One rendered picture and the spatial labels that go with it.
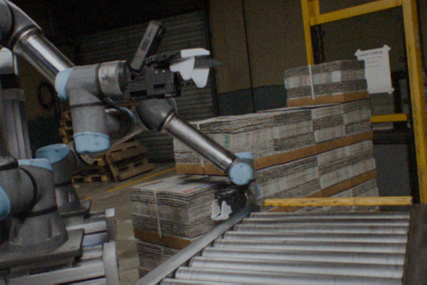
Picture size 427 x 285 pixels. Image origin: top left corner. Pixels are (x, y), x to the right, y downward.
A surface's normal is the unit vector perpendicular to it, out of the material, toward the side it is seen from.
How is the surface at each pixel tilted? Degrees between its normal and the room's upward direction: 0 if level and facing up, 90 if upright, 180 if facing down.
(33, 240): 72
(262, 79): 90
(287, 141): 90
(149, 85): 82
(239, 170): 90
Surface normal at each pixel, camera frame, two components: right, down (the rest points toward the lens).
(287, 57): -0.42, 0.10
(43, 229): 0.51, -0.32
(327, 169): 0.69, -0.05
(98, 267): 0.21, 0.03
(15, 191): 0.95, -0.13
